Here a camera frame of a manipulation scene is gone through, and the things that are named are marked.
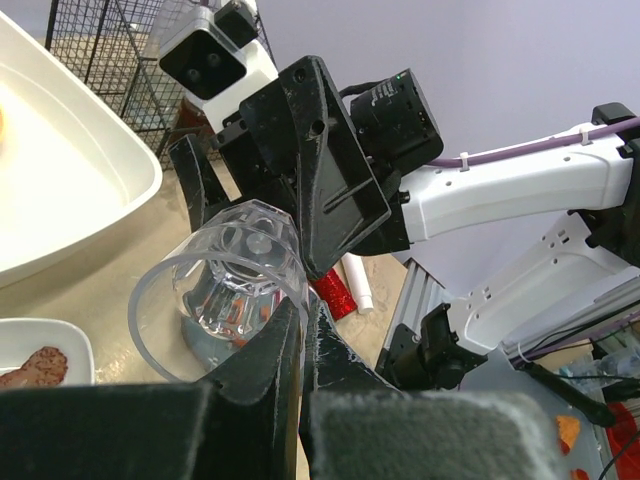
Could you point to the pink meat piece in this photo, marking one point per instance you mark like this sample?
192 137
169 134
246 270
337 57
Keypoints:
46 367

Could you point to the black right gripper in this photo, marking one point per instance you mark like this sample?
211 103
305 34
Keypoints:
333 159

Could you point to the small white green bowl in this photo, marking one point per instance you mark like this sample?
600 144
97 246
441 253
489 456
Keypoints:
21 337

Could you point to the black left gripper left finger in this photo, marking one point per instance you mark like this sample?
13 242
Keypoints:
237 422

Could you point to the blue ceramic plate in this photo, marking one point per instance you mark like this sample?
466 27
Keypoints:
209 351

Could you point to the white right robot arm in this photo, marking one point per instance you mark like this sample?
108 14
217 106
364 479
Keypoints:
568 199

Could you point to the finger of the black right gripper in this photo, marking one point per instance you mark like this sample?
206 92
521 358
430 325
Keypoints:
203 192

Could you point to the red label brown jar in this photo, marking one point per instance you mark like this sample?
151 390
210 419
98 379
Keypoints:
192 120

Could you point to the clear wine glass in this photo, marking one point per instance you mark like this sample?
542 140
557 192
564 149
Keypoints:
229 277

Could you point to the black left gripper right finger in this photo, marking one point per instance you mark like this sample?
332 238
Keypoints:
355 425

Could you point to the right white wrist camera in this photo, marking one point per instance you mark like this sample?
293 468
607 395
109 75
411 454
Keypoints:
216 55

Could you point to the white plastic tub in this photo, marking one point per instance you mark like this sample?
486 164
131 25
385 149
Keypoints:
70 168

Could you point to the red glitter tube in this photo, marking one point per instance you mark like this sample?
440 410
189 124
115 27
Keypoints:
332 290

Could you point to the white plastic tube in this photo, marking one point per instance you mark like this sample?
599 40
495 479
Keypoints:
358 283

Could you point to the black wire basket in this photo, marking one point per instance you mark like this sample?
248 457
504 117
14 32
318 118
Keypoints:
113 47

